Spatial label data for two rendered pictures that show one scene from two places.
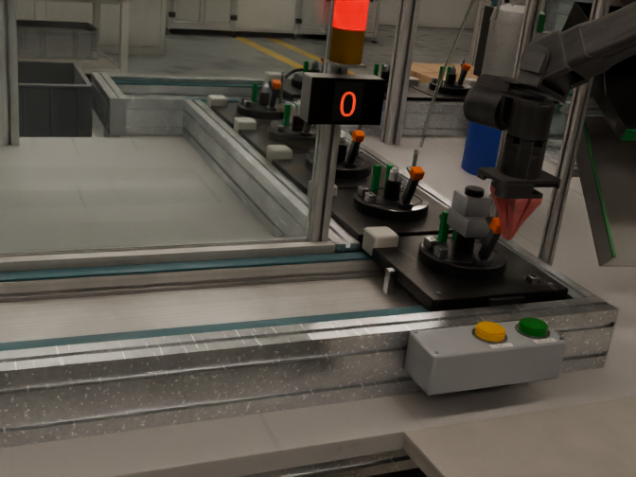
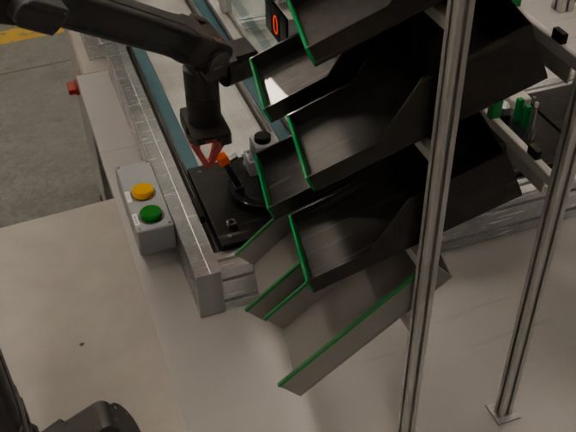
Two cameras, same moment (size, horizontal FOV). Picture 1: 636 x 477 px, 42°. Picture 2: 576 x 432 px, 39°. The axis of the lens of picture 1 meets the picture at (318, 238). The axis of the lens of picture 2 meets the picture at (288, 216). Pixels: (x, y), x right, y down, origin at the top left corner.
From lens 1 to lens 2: 2.05 m
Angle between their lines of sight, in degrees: 81
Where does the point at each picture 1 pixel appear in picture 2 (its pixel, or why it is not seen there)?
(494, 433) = (108, 236)
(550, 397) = (151, 273)
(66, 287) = not seen: hidden behind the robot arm
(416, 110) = not seen: outside the picture
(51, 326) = not seen: hidden behind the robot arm
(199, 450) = (103, 129)
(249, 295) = (237, 117)
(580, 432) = (107, 279)
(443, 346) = (126, 171)
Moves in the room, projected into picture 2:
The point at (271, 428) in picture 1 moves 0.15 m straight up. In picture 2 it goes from (120, 149) to (110, 92)
